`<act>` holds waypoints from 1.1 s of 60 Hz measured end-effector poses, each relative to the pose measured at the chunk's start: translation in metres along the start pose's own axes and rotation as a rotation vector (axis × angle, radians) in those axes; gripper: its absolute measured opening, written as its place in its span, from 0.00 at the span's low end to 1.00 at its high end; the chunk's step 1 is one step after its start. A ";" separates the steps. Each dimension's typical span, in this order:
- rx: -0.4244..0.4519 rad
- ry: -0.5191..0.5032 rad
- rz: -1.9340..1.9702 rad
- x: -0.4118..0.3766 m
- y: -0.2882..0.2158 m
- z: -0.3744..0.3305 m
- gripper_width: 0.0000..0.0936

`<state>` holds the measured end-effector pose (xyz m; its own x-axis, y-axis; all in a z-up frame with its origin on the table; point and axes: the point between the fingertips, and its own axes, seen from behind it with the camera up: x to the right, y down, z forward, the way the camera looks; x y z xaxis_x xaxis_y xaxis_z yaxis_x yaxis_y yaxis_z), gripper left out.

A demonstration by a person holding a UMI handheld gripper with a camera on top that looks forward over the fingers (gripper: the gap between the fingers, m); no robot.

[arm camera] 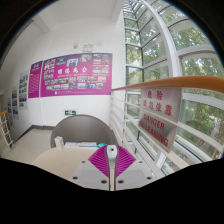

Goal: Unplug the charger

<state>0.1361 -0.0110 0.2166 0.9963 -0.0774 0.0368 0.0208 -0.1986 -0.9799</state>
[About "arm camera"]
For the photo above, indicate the white and blue box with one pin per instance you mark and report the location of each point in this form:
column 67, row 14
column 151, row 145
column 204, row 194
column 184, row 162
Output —
column 101, row 145

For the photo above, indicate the white stair railing, orange handrail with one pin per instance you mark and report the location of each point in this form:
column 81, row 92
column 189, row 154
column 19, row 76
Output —
column 6, row 131

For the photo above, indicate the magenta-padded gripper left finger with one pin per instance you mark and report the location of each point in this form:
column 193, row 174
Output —
column 96, row 166

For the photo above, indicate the large magenta photo poster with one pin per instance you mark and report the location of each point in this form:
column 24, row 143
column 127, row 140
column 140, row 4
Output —
column 76, row 75

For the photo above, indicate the white railing with orange handrail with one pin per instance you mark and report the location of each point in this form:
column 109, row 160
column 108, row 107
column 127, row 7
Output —
column 186, row 81

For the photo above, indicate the small white charger block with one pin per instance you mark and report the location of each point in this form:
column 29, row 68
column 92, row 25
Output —
column 112, row 156

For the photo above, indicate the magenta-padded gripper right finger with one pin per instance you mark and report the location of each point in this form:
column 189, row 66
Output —
column 126, row 166

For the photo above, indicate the narrow magenta text poster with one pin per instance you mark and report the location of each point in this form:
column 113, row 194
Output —
column 35, row 79

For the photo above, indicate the red-lettered clear warning sign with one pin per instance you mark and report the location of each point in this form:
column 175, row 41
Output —
column 161, row 103

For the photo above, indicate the white wall photo panel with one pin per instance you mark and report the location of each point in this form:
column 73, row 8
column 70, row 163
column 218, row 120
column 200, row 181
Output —
column 14, row 101
column 23, row 90

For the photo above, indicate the green exit sign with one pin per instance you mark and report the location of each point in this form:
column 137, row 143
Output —
column 70, row 112

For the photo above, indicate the small white carton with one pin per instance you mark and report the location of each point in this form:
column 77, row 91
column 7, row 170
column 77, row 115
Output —
column 59, row 142

